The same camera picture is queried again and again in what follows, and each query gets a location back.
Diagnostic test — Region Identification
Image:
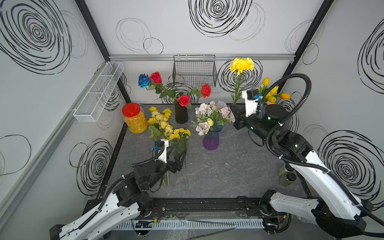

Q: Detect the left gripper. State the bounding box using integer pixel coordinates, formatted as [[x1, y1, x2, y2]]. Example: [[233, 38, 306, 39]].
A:
[[145, 145, 186, 191]]

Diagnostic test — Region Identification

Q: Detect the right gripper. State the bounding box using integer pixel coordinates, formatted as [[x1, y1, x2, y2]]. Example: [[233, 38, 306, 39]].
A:
[[229, 103, 274, 145]]

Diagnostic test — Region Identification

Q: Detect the yellow carnation stem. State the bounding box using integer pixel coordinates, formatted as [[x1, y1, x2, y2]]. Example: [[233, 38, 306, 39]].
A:
[[181, 128, 192, 190], [230, 58, 255, 104], [170, 133, 180, 147], [174, 128, 184, 155]]

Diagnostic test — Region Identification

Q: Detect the purple glass vase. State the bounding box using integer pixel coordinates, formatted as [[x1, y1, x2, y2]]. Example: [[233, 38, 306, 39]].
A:
[[203, 128, 220, 151]]

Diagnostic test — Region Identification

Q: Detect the sunflower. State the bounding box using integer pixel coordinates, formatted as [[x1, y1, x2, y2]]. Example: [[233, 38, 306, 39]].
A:
[[148, 118, 163, 141]]

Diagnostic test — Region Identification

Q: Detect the black vase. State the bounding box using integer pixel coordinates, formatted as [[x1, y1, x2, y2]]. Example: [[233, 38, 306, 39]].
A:
[[175, 103, 189, 124]]

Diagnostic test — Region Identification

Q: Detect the yellow rose stem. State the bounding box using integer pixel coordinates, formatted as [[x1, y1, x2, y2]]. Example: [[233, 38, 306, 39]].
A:
[[157, 113, 174, 140]]

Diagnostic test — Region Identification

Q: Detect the yellow poppy stem large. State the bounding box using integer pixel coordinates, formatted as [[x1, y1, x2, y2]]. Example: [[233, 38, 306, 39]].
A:
[[162, 108, 172, 121]]

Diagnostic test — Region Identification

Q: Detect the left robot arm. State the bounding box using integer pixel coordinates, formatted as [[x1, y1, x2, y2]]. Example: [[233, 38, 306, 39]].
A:
[[50, 148, 186, 240]]

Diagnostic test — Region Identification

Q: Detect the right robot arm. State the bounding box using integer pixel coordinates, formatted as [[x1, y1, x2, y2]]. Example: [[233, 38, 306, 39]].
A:
[[230, 102, 384, 239]]

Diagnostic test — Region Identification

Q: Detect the yellow carnation bouquet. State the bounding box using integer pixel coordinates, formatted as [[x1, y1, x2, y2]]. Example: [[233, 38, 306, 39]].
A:
[[192, 100, 235, 136]]

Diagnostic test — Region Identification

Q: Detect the yellow tulip bouquet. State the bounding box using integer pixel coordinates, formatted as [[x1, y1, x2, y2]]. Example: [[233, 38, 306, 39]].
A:
[[258, 77, 291, 105]]

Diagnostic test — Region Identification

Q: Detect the red rose low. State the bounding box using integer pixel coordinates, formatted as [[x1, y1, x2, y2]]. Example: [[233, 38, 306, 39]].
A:
[[178, 95, 192, 109]]

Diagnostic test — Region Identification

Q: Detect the red lid plastic jar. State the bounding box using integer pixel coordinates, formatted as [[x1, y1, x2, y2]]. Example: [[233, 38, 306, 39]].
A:
[[122, 103, 148, 134]]

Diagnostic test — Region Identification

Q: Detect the spice jar back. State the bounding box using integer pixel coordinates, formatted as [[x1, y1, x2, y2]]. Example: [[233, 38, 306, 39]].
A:
[[278, 164, 294, 177]]

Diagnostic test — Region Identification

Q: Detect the spice jar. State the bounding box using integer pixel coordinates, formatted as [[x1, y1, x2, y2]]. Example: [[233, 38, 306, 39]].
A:
[[278, 164, 294, 177], [279, 173, 297, 187]]

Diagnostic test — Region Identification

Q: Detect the red rose top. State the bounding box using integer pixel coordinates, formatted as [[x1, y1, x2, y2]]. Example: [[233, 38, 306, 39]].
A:
[[147, 72, 212, 103]]

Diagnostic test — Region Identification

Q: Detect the spice jar front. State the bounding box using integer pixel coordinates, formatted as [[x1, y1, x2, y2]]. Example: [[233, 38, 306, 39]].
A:
[[279, 173, 297, 187]]

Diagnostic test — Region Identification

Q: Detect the blue rose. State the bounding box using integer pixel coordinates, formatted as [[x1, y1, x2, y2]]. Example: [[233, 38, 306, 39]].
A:
[[138, 74, 151, 88]]

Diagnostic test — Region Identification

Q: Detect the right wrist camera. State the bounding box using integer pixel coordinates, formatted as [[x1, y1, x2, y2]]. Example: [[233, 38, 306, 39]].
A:
[[242, 89, 262, 117]]

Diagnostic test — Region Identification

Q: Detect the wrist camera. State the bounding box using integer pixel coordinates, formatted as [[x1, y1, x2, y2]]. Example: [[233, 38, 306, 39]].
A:
[[242, 89, 262, 117], [153, 139, 169, 164]]

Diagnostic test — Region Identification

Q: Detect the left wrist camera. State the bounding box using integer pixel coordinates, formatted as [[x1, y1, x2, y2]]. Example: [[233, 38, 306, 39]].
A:
[[153, 139, 169, 164]]

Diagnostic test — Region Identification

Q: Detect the black wire basket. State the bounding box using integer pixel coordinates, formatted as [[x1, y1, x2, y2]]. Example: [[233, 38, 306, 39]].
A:
[[172, 55, 218, 87]]

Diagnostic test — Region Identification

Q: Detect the white cable duct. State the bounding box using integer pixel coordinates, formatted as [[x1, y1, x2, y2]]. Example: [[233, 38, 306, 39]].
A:
[[115, 219, 265, 231]]

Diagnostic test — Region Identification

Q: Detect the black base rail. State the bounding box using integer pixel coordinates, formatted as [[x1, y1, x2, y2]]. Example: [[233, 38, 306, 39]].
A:
[[145, 196, 289, 218]]

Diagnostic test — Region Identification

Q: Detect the white wire shelf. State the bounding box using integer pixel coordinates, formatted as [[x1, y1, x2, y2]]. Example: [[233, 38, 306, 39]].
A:
[[73, 62, 124, 123]]

